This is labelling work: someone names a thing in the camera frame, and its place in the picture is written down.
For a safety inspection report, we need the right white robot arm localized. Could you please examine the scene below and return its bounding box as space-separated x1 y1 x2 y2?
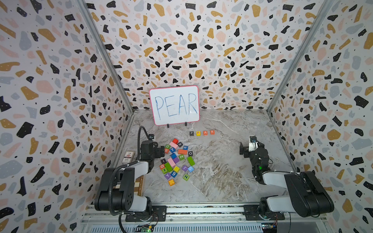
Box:
239 136 335 219

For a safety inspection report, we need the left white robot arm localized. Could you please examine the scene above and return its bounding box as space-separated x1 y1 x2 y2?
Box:
94 126 167 233

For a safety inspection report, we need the long pink block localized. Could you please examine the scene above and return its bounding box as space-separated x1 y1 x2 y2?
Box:
169 142 178 149
167 158 176 168

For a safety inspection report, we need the plain purple block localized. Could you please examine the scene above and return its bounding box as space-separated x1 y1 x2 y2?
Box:
173 157 180 164

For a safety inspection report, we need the long green block left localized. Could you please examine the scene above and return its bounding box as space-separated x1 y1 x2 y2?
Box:
165 163 173 172

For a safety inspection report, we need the long green block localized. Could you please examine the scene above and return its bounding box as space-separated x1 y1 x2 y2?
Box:
187 157 195 166
165 163 173 172

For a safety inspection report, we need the long orange block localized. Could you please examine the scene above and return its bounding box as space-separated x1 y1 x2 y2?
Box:
178 150 188 155

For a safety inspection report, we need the purple Y block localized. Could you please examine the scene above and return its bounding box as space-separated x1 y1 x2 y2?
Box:
164 173 172 180

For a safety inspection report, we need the plain yellow block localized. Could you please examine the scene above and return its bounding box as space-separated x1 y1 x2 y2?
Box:
173 166 180 173

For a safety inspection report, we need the blue 9 block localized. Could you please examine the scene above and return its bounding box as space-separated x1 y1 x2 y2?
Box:
171 171 178 178

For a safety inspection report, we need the card game box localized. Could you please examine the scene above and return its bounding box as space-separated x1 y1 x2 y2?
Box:
121 150 136 164

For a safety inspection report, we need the orange X block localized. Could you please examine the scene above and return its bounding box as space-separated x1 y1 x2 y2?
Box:
168 179 175 186

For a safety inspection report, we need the long green block right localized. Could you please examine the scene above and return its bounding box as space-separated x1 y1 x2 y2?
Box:
187 157 195 166

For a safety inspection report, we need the wooden chessboard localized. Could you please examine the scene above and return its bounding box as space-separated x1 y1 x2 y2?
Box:
113 174 145 196

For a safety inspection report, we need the green N block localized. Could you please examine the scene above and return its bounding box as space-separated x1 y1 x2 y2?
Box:
183 174 190 181

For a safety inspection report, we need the pink framed whiteboard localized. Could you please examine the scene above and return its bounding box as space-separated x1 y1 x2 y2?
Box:
149 85 200 126

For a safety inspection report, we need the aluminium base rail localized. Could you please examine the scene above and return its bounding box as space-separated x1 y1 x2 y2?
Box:
82 203 332 233

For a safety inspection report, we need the aluminium corner post left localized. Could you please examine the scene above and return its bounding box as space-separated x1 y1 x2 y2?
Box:
76 0 134 115

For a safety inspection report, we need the aluminium corner post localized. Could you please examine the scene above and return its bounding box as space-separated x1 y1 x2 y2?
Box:
266 0 334 115
76 0 134 115

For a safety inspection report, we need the aluminium corner post right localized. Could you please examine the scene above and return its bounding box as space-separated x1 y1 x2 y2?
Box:
266 0 334 115

